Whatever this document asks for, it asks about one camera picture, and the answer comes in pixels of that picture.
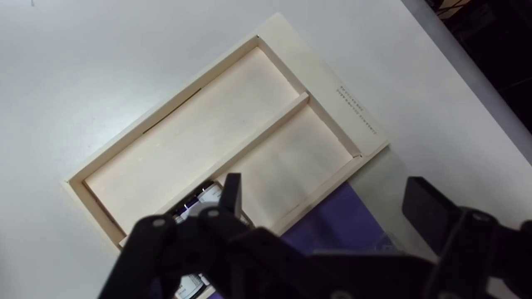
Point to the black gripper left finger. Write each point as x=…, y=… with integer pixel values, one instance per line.
x=167, y=249

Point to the light wooden tray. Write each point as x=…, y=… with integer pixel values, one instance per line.
x=222, y=121

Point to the purple mat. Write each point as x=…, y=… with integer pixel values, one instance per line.
x=338, y=221

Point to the small white bottle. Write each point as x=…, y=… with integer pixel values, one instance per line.
x=210, y=196

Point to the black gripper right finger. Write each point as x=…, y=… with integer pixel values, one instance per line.
x=476, y=249

